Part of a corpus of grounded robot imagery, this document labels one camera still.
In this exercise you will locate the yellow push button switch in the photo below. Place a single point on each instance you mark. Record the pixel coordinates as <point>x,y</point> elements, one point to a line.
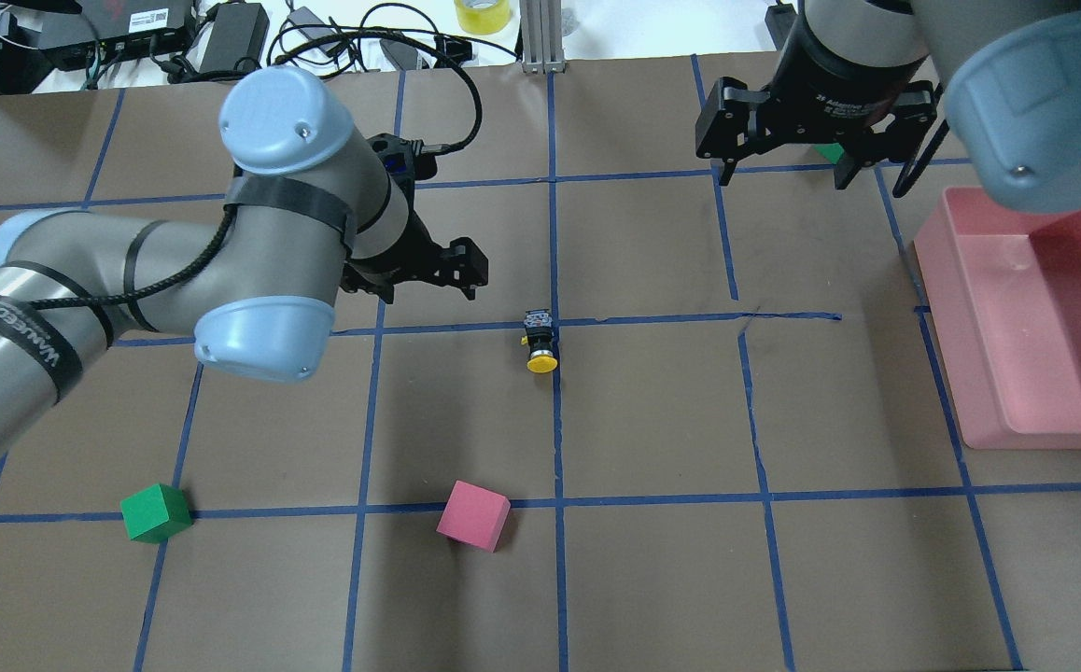
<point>540,341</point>

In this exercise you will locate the green cube far corner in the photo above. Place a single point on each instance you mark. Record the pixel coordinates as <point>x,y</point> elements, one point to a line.
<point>831,152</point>

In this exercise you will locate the pink cube front left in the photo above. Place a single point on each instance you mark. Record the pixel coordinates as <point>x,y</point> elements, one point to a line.
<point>474,515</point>

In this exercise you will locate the yellow tape roll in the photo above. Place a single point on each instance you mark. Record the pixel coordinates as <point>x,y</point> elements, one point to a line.
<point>479,17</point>

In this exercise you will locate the pink plastic bin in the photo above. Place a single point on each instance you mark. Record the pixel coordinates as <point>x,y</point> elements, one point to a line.
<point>1005,292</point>

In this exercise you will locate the black power brick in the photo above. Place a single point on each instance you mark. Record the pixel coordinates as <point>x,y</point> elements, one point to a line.
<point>237,32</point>

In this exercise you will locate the green cube centre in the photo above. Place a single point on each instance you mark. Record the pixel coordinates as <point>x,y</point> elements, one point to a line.
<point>156,513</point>

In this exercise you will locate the aluminium frame post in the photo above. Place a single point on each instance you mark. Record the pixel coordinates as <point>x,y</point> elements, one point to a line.
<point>542,39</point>

